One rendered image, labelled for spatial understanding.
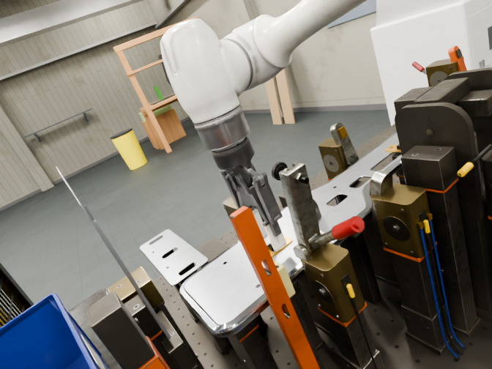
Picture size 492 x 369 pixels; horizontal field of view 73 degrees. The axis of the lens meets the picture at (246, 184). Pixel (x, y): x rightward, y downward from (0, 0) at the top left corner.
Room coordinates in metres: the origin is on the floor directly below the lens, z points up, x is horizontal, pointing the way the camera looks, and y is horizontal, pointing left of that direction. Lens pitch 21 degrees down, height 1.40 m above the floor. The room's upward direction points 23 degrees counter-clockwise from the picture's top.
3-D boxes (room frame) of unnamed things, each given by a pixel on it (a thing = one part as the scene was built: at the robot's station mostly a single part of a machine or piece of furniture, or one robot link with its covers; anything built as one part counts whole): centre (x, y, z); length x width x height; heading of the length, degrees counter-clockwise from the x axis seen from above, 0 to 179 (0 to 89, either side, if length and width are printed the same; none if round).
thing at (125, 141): (6.93, 1.91, 0.37); 0.47 x 0.47 x 0.75
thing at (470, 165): (0.47, -0.37, 1.09); 0.10 x 0.01 x 0.01; 116
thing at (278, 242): (0.57, -0.01, 1.05); 0.03 x 0.01 x 0.07; 115
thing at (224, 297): (0.82, -0.44, 1.00); 1.38 x 0.22 x 0.02; 116
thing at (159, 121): (7.87, 0.67, 1.11); 1.79 x 1.53 x 2.21; 111
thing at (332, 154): (0.95, -0.29, 0.87); 0.12 x 0.07 x 0.35; 26
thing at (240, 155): (0.60, 0.00, 1.20); 0.08 x 0.07 x 0.09; 25
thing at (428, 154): (0.51, -0.31, 0.91); 0.07 x 0.05 x 0.42; 26
